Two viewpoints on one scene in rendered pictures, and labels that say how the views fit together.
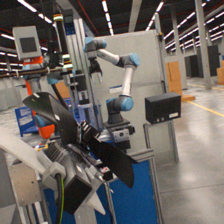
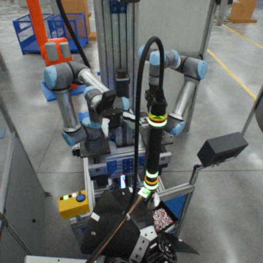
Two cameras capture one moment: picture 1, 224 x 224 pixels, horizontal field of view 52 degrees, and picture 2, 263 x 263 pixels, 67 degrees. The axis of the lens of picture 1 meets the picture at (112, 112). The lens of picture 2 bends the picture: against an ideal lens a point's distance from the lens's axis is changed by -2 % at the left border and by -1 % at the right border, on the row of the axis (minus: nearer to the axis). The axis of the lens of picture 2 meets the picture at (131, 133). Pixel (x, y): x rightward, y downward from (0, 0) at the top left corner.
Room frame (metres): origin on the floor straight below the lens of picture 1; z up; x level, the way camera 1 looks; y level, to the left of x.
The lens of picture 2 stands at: (0.87, 0.29, 2.09)
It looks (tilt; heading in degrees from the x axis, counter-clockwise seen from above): 39 degrees down; 355
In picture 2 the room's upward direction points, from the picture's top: straight up
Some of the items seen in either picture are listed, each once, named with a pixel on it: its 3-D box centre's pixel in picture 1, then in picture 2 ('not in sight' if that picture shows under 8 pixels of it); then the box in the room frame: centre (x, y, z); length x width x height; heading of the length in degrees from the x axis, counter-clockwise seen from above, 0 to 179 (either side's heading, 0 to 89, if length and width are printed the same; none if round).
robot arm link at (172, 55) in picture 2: (98, 45); (165, 58); (1.93, 0.02, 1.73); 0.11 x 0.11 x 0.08; 44
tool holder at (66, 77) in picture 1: (68, 76); (148, 194); (1.26, 0.20, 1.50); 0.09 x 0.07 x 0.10; 139
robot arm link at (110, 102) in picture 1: (113, 104); not in sight; (2.11, -0.02, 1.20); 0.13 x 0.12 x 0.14; 44
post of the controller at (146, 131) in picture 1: (147, 136); (194, 175); (1.75, -0.24, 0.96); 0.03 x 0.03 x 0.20; 14
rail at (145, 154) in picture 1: (97, 167); (137, 204); (1.65, 0.18, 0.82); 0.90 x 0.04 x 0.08; 104
